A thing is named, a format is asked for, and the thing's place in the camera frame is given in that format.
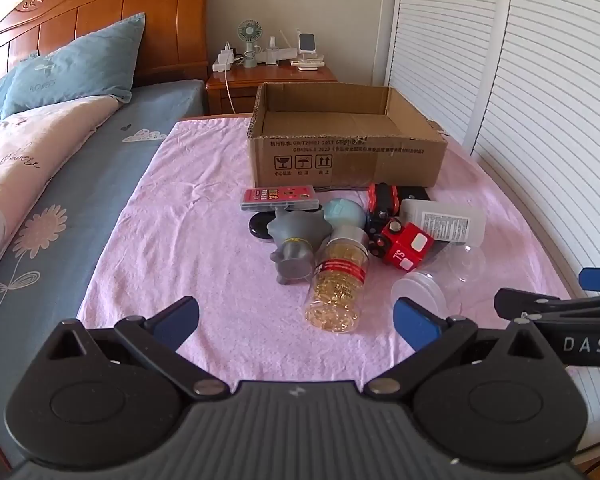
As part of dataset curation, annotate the teal round case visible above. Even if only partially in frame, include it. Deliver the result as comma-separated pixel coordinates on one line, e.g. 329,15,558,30
324,198,367,233

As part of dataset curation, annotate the black round disc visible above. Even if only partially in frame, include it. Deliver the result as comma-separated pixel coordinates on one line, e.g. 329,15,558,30
248,211,281,242

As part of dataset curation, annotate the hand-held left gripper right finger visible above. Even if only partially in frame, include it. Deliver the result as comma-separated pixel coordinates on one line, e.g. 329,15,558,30
362,297,563,406

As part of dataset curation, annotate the flat red card case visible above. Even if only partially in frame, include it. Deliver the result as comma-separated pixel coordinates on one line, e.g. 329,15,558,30
240,185,322,212

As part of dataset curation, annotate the small white screen device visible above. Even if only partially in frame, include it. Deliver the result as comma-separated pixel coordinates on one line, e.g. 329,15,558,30
297,32,317,61

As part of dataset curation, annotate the pink printed duvet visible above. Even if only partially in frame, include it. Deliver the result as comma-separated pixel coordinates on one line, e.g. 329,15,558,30
0,95,121,296

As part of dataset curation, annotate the red and black toy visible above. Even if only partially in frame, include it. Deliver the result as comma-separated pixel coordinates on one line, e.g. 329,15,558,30
365,182,401,261

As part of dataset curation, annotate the small green desk fan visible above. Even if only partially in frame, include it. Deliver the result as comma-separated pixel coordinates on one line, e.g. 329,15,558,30
237,20,262,70

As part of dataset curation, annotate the red cube with white faces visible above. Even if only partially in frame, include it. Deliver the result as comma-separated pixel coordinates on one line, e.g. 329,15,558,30
380,217,435,273

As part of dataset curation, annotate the white louvered closet door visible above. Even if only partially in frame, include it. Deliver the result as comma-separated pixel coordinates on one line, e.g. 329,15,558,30
464,0,600,461
382,0,515,147

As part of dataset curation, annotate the clear bottle of gold capsules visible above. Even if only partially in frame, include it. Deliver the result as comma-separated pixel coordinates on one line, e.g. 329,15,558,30
304,226,371,335

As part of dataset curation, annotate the white labelled plastic bottle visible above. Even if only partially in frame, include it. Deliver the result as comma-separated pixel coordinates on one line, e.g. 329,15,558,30
399,198,487,247

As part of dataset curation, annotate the large blue pillow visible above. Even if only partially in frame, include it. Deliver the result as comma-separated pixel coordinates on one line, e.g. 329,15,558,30
2,12,146,116

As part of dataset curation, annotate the white charger cable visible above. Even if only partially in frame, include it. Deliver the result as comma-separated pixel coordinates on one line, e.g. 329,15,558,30
223,70,237,115

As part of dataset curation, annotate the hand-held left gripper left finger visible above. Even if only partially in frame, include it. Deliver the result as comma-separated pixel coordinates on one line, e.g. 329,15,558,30
47,296,231,401

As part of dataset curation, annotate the brown cardboard box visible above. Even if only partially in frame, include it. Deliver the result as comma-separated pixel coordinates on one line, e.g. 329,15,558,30
246,82,449,191

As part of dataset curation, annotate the wooden bed headboard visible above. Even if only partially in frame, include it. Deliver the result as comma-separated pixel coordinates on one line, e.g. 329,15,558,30
0,0,213,91

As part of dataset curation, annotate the wooden nightstand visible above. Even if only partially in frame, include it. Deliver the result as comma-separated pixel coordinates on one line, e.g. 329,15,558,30
205,64,339,116

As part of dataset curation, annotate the white power strip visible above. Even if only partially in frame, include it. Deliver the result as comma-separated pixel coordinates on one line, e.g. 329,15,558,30
212,42,236,74

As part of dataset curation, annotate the pink table cloth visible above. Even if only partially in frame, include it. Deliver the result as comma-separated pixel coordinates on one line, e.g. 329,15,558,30
77,117,581,386

